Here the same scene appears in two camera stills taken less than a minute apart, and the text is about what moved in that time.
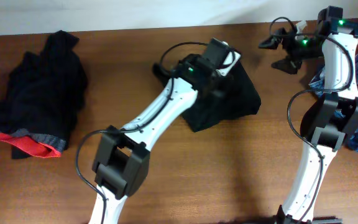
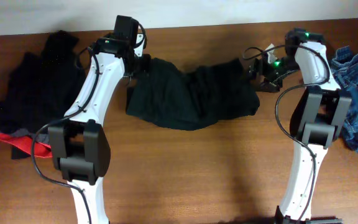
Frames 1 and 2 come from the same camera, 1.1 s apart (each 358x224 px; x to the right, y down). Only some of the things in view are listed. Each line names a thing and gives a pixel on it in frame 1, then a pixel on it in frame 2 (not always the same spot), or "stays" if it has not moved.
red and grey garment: [30, 144] stays
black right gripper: [289, 47] -> [260, 73]
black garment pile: [45, 94] stays
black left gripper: [217, 86] -> [142, 63]
